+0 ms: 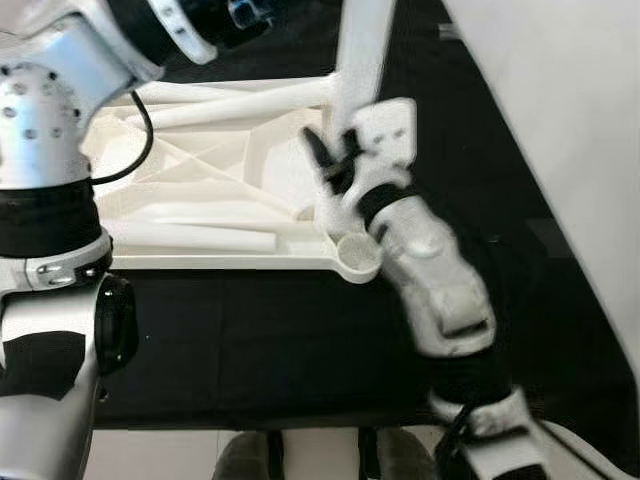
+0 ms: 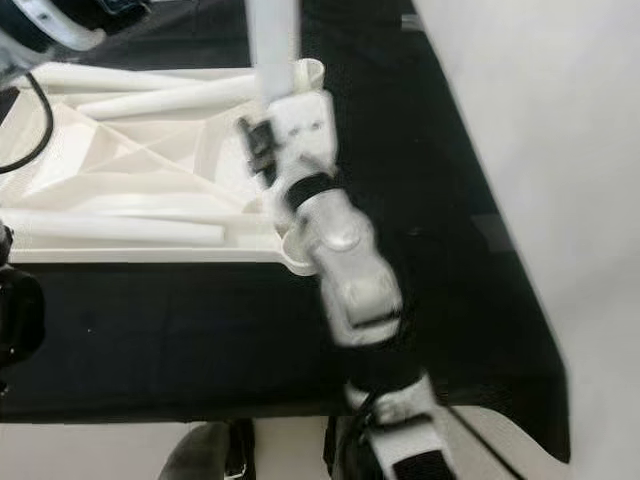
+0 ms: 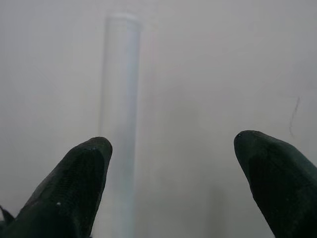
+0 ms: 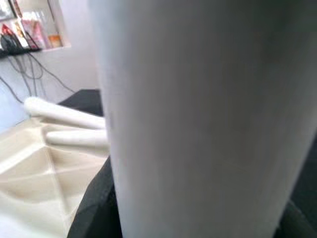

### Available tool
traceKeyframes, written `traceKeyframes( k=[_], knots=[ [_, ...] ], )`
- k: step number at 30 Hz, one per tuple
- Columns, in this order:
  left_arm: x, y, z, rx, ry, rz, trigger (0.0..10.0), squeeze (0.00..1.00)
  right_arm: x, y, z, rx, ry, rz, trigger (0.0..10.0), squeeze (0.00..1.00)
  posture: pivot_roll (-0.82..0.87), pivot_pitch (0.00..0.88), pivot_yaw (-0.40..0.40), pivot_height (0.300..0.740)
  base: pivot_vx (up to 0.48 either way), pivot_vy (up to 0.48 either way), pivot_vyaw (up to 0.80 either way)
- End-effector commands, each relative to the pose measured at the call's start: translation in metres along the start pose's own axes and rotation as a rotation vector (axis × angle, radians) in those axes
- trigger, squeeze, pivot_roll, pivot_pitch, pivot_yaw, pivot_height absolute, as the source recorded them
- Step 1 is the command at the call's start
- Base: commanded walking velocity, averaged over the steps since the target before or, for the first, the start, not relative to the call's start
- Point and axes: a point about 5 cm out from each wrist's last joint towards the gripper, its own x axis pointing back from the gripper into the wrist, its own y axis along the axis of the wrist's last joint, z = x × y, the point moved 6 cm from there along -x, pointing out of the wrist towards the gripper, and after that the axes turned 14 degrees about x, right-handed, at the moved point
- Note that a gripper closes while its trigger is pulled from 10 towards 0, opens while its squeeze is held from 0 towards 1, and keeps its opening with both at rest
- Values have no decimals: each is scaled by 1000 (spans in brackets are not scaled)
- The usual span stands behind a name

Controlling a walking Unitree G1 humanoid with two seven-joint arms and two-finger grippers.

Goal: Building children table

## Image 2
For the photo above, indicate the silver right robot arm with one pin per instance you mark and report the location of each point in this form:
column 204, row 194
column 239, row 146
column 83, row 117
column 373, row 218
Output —
column 350, row 270

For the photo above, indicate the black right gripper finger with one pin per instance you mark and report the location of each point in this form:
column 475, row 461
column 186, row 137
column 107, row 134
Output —
column 250, row 138

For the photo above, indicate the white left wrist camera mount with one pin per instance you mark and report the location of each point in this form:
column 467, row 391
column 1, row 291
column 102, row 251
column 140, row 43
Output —
column 75, row 25

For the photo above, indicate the black cloth table cover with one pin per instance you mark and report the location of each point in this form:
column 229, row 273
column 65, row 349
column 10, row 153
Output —
column 160, row 340

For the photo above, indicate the white plastic table top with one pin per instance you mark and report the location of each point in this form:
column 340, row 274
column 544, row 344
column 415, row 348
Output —
column 120, row 160

